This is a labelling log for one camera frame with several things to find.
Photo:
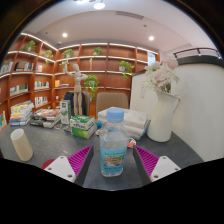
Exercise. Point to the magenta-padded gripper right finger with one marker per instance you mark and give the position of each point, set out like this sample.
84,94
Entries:
160,166

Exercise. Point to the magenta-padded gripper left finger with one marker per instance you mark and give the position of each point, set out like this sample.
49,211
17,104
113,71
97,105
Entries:
63,166

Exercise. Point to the clear blue-capped water bottle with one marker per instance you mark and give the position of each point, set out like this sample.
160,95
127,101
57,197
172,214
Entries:
114,146

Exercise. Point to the green and white box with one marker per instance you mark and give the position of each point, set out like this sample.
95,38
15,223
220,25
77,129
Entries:
81,126

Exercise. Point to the white pitcher vase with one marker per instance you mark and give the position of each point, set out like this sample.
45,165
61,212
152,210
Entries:
161,120

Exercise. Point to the cream ribbed cup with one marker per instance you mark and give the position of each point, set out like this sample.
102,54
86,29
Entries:
21,145

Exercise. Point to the white book stack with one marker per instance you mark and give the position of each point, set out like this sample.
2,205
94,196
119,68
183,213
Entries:
136,121

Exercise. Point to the dark magazine stack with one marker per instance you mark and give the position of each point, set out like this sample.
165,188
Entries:
46,117

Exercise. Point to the tall green white carton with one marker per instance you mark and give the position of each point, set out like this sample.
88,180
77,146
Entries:
65,111

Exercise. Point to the dark blue chair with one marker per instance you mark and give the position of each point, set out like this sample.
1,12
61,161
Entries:
69,100

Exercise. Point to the colourful book stack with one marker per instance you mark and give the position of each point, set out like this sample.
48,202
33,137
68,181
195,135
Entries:
20,115

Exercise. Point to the white partition with dark top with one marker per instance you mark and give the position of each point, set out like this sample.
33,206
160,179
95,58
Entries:
200,110

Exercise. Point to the beige chair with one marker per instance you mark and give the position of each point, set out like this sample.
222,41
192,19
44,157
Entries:
111,100

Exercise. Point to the pink and white flower bouquet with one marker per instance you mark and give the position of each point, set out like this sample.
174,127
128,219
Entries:
161,76

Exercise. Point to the wooden shelf unit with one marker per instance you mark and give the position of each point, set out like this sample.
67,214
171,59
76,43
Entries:
100,65

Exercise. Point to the dark metal railing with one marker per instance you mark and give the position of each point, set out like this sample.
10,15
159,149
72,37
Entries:
196,50

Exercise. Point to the recessed ceiling light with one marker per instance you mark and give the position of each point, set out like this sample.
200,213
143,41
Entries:
64,34
151,38

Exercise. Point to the ceiling air vent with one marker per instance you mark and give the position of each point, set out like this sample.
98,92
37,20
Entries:
130,15

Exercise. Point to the round-bulb chandelier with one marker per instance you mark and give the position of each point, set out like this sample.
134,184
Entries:
99,5

